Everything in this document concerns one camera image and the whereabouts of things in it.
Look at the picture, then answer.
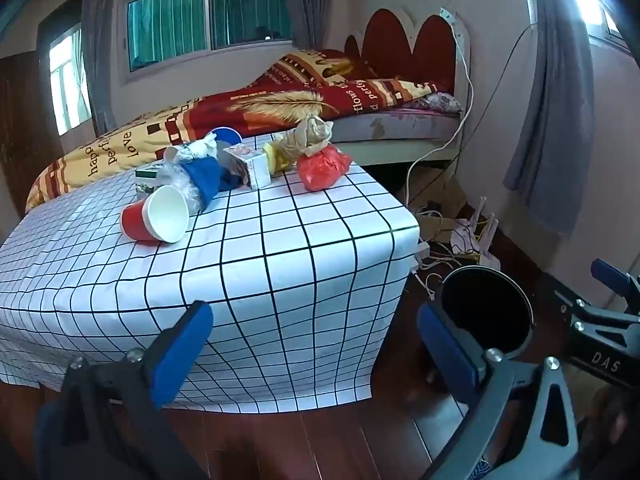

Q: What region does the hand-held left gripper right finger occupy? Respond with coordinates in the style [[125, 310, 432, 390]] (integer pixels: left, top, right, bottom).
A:
[[417, 302, 583, 480]]

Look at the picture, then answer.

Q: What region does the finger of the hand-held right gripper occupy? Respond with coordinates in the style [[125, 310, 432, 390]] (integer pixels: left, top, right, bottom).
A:
[[552, 285, 640, 333], [591, 259, 640, 306]]

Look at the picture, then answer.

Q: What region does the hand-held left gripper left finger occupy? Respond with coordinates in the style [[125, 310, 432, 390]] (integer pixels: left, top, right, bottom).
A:
[[35, 301, 215, 480]]

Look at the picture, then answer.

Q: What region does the black trash bin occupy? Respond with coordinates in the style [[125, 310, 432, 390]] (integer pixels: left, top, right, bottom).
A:
[[440, 266, 535, 361]]

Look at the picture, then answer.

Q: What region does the red paper cup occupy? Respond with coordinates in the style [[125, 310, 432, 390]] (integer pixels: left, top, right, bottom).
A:
[[120, 185, 192, 245]]

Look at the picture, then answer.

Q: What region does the clear plastic bag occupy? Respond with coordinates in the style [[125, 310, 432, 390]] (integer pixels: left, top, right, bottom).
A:
[[155, 147, 211, 213]]

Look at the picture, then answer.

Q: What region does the blue cloth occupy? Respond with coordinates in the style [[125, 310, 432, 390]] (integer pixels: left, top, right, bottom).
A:
[[180, 157, 246, 201]]

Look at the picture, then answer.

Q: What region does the green and white box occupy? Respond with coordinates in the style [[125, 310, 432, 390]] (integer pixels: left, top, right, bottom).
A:
[[135, 162, 166, 201]]

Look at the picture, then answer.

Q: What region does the small white carton box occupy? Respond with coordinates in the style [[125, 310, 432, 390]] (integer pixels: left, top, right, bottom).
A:
[[222, 143, 272, 191]]

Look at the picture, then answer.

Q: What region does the white tissue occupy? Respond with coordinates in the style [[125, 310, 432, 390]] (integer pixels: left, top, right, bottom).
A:
[[180, 137, 218, 163]]

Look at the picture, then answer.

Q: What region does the yellow bag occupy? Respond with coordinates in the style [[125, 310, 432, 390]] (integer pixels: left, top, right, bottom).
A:
[[262, 140, 301, 177]]

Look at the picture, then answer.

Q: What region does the dark blue paper cup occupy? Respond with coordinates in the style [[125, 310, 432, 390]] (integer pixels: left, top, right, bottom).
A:
[[207, 127, 243, 148]]

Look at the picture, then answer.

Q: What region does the red plastic bag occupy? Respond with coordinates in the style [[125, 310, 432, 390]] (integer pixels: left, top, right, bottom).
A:
[[297, 144, 354, 192]]

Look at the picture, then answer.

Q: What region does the white router with antennas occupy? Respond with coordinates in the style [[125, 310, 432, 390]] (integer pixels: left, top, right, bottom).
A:
[[450, 197, 501, 271]]

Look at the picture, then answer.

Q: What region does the cardboard box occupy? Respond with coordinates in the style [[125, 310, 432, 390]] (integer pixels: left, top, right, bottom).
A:
[[415, 175, 481, 241]]

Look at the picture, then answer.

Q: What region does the grey patterned curtain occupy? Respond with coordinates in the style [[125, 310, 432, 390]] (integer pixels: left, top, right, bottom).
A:
[[502, 0, 601, 236]]

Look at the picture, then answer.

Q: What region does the grey floral mattress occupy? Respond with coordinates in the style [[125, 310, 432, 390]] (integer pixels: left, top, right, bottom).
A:
[[325, 109, 463, 143]]

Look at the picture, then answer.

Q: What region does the red and yellow printed blanket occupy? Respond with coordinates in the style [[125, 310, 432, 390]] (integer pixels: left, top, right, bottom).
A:
[[25, 49, 453, 213]]

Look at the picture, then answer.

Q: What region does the floral pillow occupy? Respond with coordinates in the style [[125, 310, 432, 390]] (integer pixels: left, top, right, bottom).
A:
[[410, 92, 463, 113]]

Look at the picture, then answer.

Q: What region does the brown wooden wardrobe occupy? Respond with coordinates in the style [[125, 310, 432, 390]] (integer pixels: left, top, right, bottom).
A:
[[0, 52, 66, 221]]

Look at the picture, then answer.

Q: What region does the bright window by grey curtain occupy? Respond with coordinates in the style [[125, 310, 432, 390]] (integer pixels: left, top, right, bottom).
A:
[[565, 0, 636, 51]]

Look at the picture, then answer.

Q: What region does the narrow bright window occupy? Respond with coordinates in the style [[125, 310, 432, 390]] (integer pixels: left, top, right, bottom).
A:
[[47, 22, 93, 136]]

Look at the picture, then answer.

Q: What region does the large window with green curtain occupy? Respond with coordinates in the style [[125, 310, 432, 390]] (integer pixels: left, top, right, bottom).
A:
[[122, 0, 296, 73]]

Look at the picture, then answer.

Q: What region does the white cable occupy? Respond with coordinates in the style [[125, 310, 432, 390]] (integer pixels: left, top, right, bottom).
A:
[[406, 7, 473, 207]]

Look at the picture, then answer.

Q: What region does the thin black cable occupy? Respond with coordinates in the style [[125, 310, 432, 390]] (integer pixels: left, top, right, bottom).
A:
[[415, 24, 533, 201]]

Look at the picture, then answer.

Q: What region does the bed frame with red headboard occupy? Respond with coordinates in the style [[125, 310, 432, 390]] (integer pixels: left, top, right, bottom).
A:
[[327, 7, 472, 196]]

